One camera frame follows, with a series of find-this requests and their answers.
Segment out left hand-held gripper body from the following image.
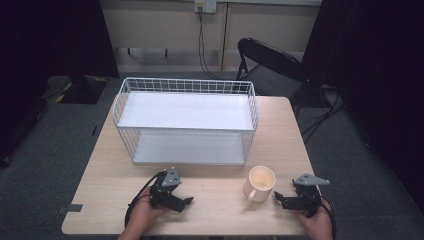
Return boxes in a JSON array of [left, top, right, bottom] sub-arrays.
[[148, 167, 186, 214]]

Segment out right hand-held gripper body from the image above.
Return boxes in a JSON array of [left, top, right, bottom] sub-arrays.
[[291, 173, 331, 219]]

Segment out cream white cup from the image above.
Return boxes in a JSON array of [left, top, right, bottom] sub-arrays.
[[242, 165, 277, 203]]

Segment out white wire shelf rack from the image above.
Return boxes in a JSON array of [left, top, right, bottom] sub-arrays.
[[112, 77, 260, 167]]

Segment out person's left hand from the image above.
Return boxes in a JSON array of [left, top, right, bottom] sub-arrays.
[[127, 194, 172, 232]]

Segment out person's right hand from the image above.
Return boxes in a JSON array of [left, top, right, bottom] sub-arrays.
[[294, 199, 335, 240]]

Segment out grey tape strip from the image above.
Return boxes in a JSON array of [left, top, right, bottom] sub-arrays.
[[55, 203, 84, 215]]

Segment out black folding chair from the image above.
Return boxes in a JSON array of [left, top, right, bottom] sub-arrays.
[[235, 37, 307, 102]]

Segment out black stand base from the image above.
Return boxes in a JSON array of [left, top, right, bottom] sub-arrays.
[[58, 73, 110, 105]]

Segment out black curtain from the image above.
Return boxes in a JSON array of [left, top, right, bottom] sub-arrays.
[[300, 0, 424, 216], [0, 0, 120, 168]]

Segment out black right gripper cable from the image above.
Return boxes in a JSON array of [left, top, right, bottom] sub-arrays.
[[319, 195, 338, 240]]

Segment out black floor cables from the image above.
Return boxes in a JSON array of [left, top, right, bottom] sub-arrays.
[[299, 87, 348, 145]]

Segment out black wall socket cable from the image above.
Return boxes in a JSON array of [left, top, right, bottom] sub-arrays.
[[197, 7, 236, 81]]

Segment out white wall socket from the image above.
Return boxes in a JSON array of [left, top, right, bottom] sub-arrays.
[[194, 0, 218, 15]]

